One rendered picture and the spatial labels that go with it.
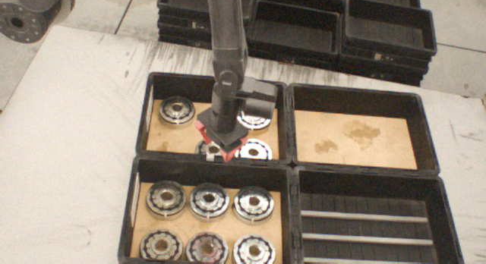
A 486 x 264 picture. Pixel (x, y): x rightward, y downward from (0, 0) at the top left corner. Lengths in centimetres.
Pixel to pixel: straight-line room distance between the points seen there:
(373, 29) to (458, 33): 114
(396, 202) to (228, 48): 74
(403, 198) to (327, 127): 31
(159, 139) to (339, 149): 51
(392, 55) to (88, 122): 132
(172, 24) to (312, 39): 66
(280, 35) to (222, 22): 165
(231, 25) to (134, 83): 94
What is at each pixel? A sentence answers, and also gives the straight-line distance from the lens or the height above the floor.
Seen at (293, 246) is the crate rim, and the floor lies 92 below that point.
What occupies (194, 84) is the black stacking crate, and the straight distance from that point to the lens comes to 162.
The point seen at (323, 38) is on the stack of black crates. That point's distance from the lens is 268.
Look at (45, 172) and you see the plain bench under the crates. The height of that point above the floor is 70.
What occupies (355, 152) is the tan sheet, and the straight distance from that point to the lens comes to 163.
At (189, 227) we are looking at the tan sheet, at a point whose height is 83.
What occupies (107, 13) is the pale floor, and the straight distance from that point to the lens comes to 334.
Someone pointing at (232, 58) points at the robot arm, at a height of 136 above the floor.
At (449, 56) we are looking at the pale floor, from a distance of 349.
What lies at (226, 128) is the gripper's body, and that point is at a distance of 116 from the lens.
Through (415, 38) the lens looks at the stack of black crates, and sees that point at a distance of 268.
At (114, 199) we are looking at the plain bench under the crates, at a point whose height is 70.
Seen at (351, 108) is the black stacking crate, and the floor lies 86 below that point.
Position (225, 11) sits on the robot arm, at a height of 144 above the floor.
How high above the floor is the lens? 205
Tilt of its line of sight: 49 degrees down
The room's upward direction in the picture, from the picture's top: 9 degrees clockwise
